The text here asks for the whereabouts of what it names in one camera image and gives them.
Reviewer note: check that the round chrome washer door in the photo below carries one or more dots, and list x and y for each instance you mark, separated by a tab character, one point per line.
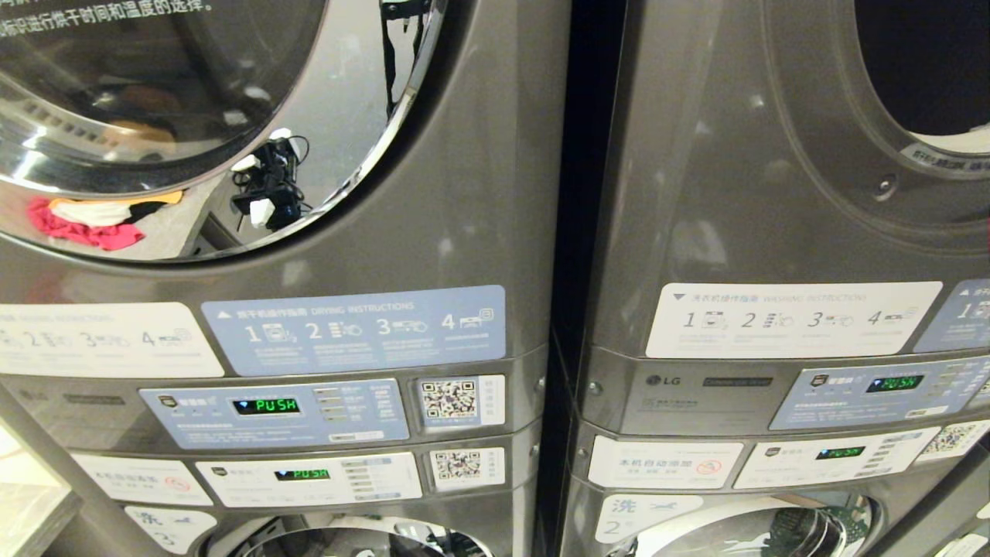
325	538
727	534

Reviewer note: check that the round chrome glass dryer door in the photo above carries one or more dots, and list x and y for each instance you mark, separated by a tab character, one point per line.
340	100

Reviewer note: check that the blue code sticker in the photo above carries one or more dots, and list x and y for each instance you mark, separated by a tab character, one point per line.
450	400

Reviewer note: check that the blue instruction sticker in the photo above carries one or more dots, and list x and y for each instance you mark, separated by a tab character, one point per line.
356	331
959	313

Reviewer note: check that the grey front-load dryer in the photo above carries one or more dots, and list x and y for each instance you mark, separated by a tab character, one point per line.
479	193
696	155

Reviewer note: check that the white instruction sticker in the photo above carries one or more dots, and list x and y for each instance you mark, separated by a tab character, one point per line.
108	340
789	319

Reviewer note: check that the grey front-load washer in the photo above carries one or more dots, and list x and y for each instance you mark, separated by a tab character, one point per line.
572	503
518	503

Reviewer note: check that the blue control panel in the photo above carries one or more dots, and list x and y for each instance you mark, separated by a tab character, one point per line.
835	394
201	414

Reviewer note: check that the white warning sticker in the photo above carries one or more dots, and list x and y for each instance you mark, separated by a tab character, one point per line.
657	463
131	480

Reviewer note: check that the white number sticker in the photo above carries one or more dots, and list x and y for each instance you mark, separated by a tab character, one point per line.
642	517
166	526

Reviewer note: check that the white code sticker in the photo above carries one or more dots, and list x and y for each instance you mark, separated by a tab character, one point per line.
955	439
456	467

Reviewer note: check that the white control panel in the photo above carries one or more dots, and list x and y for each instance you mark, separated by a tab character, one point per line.
789	464
247	480

